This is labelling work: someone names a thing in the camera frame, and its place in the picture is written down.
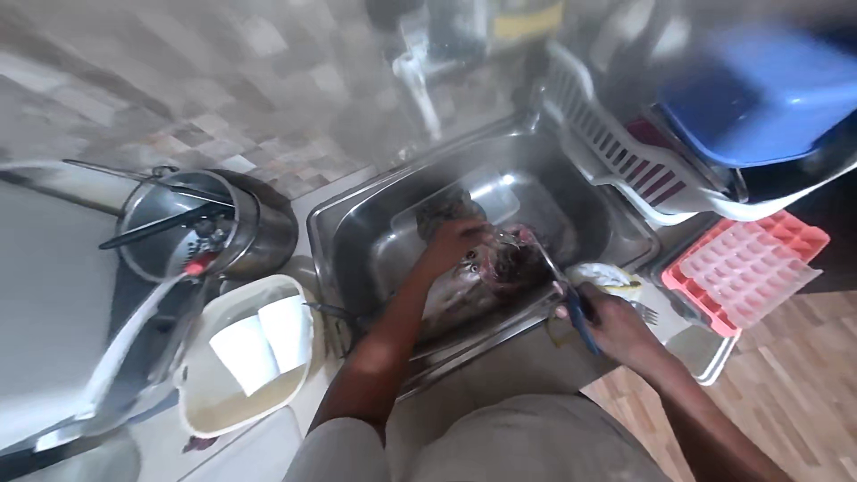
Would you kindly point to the dark fish scraps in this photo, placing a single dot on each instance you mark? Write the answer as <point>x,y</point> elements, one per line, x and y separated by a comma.
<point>442,209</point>

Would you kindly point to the person's left fingers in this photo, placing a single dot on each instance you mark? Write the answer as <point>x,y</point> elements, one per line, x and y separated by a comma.
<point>474,229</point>

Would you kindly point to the dark knife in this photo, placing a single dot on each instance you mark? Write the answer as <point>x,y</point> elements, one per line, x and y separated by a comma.
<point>335,312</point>

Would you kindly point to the white tray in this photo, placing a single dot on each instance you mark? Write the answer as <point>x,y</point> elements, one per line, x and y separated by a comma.
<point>703,345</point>

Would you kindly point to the cream plastic basin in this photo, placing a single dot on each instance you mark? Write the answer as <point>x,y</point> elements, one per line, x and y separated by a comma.
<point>234,412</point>

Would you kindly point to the metal fork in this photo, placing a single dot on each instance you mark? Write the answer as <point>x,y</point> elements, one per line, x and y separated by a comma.
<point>646,312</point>

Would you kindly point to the coral ice cube tray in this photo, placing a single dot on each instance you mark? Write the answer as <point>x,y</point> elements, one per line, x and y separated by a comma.
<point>797,231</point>

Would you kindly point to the raw fish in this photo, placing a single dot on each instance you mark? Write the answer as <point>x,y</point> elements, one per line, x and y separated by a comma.
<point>472,291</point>

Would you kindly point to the stainless steel pot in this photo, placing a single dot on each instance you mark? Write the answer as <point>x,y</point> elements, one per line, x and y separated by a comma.
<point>271,224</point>

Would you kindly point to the clear plastic tray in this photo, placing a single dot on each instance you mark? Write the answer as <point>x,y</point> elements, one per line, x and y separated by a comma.
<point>499,197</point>

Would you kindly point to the person's body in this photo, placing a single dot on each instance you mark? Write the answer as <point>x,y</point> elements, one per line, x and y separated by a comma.
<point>535,445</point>

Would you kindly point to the red and white long brush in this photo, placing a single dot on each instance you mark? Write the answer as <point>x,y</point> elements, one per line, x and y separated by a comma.
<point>134,328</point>

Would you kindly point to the person's right fingers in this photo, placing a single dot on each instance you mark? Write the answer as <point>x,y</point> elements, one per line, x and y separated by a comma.
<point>560,310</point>

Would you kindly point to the stove with white lid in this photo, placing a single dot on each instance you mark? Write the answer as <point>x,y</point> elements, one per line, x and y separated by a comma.
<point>47,288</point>

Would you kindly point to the white cup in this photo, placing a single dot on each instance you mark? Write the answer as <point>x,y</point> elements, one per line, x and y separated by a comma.
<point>246,355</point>
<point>288,331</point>

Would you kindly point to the stainless steel sink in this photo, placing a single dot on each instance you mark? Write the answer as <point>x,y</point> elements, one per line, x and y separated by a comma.
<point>589,201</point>

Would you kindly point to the person's right hand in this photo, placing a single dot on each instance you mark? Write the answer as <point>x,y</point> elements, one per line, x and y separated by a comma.
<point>619,325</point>

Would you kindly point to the person's right forearm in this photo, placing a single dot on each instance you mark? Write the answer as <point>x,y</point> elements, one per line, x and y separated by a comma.
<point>700,401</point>

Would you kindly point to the pale pink ice tray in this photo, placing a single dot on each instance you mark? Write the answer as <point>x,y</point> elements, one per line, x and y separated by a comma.
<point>746,271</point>

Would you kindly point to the bottle with yellow label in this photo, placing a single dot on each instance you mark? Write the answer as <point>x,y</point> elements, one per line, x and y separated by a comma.
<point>529,20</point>

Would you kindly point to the person's left forearm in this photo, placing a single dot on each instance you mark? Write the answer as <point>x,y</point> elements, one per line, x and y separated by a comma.
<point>381,341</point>

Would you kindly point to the blue plastic basin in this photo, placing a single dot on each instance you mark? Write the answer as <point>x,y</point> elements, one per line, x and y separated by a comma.
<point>750,100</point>

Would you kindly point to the person's left hand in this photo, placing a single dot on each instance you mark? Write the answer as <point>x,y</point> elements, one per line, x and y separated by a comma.
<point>447,248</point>

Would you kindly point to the dark red peel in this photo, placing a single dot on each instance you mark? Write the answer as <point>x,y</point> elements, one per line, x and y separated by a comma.
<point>199,442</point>

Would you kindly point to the white faucet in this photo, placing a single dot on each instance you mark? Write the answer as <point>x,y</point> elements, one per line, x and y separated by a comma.
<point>420,90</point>

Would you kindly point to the white yellow-rimmed container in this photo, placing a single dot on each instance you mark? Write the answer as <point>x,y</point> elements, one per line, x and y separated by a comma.
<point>606,278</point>

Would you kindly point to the white plastic dish rack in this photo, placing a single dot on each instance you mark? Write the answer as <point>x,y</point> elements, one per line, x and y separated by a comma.
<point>612,157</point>

